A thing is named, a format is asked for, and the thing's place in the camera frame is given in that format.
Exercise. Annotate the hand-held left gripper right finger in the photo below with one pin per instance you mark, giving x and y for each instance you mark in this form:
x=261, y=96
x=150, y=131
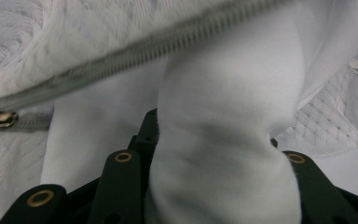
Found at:
x=274, y=143

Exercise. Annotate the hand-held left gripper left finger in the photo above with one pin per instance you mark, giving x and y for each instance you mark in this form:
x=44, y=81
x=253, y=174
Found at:
x=147, y=137

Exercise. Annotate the white garment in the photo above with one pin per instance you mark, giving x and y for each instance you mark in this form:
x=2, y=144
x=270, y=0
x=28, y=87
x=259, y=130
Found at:
x=223, y=124

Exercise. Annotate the white mesh laundry bag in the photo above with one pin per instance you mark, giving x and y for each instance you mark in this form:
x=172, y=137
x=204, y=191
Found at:
x=28, y=46

